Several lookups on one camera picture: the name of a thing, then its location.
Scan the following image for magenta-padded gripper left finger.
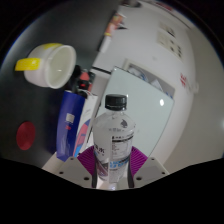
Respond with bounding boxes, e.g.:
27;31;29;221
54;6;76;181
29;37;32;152
54;145;98;189

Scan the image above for colourful flat box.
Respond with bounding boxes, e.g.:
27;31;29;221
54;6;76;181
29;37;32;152
109;13;128;31

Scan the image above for wall notice board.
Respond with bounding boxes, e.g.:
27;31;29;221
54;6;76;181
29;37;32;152
123;59;176;99

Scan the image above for small white flat object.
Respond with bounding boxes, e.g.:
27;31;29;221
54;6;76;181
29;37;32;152
99;34;113;53

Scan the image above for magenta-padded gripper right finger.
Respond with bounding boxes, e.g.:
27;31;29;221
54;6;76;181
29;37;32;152
125;145;170;189

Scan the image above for black and red tool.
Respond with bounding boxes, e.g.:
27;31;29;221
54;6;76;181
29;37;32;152
71;64;96;98

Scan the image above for clear plastic water bottle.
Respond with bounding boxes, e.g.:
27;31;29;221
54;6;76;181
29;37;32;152
92;94;137;185

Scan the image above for white mug with yellow handle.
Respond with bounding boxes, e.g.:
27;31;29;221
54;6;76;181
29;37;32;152
14;42;78;90

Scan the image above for blue cardboard box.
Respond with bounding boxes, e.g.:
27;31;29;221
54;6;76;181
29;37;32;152
55;89;101;163

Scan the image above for small white wall poster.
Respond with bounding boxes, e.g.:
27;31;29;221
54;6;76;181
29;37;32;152
159;21;176;38

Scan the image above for large white wall poster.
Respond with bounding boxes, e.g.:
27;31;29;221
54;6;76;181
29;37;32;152
158;32;186;60

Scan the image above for large whiteboard on stand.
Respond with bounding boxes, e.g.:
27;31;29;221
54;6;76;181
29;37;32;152
87;66;175;158

